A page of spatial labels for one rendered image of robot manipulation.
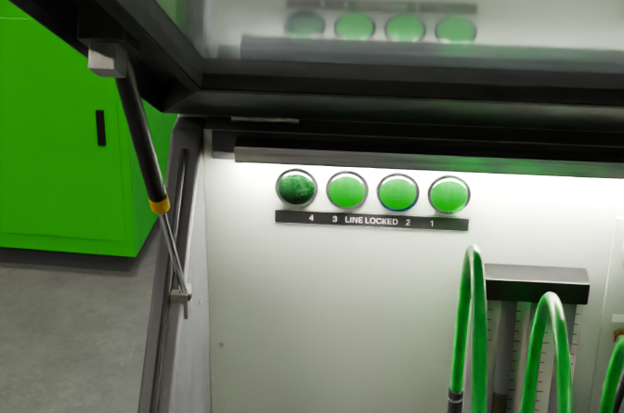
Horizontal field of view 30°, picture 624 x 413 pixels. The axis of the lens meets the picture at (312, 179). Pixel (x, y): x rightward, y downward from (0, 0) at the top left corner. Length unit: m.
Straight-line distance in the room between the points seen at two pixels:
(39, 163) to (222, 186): 2.49
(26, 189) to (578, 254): 2.72
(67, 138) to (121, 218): 0.32
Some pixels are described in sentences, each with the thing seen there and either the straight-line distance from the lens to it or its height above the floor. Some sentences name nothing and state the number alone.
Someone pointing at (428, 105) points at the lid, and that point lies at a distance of 1.22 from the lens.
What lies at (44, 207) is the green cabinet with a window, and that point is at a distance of 3.93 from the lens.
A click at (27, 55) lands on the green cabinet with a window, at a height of 0.77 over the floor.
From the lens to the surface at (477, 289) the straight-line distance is 1.11.
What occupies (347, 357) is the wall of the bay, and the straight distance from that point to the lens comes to 1.50.
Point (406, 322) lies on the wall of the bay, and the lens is 1.47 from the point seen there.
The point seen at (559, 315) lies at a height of 1.38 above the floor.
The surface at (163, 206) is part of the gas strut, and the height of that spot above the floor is 1.46.
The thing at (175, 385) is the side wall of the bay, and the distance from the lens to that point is 1.28.
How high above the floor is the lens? 1.98
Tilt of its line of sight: 25 degrees down
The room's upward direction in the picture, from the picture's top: 1 degrees clockwise
